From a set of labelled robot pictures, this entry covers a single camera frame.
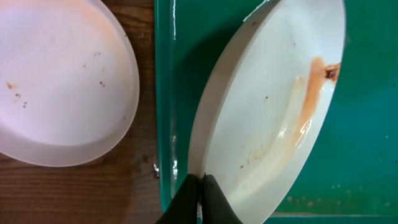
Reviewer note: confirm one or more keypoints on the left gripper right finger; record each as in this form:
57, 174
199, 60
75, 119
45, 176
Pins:
214, 205

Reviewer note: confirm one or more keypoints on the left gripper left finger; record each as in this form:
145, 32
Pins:
183, 207

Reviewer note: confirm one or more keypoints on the white plate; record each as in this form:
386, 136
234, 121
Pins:
69, 81
265, 101

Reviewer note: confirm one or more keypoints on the white plate front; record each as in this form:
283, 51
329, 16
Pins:
69, 81

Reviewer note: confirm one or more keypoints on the teal plastic tray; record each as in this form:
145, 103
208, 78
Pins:
351, 173

